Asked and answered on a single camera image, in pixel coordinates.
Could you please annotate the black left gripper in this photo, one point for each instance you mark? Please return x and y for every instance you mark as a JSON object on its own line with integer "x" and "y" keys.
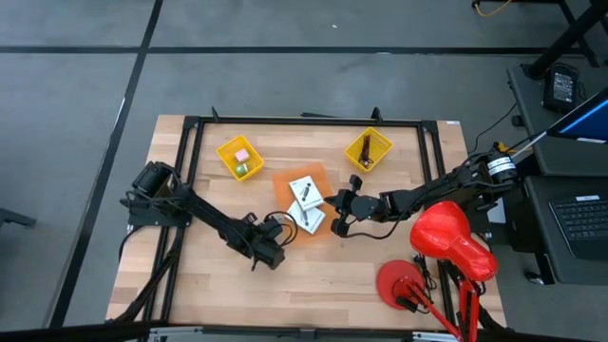
{"x": 263, "y": 247}

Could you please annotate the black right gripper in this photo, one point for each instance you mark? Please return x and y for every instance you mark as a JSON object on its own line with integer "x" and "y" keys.
{"x": 358, "y": 206}

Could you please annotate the orange plastic sheet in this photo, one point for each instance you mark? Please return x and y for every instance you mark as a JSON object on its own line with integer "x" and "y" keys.
{"x": 281, "y": 187}

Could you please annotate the green white charger plug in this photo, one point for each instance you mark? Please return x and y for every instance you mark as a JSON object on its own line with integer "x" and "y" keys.
{"x": 242, "y": 169}

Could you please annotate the pink rectangular block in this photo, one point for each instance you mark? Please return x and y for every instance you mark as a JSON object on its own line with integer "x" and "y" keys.
{"x": 241, "y": 155}

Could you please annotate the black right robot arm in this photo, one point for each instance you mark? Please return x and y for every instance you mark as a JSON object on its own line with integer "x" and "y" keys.
{"x": 427, "y": 195}

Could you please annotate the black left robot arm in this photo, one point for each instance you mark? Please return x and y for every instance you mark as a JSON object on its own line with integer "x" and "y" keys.
{"x": 199, "y": 209}

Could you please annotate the yellow plastic mesh basket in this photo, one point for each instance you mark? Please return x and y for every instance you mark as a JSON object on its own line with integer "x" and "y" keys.
{"x": 225, "y": 157}
{"x": 380, "y": 145}

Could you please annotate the red desk lamp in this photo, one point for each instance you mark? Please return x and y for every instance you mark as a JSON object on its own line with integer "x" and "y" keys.
{"x": 446, "y": 237}

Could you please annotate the yellow plug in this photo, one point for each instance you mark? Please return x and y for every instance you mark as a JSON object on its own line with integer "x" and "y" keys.
{"x": 499, "y": 146}

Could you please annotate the black aluminium crossbar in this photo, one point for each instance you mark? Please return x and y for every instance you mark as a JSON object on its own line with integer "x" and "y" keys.
{"x": 71, "y": 332}

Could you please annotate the dark grey desk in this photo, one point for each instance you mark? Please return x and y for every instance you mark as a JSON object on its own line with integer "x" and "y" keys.
{"x": 551, "y": 161}

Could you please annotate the black laptop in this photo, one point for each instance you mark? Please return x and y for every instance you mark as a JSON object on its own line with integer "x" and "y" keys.
{"x": 579, "y": 218}

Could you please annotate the dark grey furniture leg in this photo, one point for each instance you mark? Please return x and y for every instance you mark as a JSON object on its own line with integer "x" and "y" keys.
{"x": 14, "y": 218}

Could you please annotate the black power adapter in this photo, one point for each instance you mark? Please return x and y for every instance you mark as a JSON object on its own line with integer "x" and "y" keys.
{"x": 563, "y": 88}

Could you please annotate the computer monitor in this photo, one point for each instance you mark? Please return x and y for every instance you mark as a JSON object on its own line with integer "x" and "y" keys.
{"x": 584, "y": 121}

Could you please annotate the black metal stand leg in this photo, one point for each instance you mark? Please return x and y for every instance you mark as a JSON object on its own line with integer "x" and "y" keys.
{"x": 565, "y": 40}

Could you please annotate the black aluminium table frame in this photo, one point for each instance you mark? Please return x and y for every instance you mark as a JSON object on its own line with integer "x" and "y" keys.
{"x": 309, "y": 121}

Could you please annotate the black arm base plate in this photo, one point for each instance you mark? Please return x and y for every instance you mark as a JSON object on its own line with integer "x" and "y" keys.
{"x": 147, "y": 218}

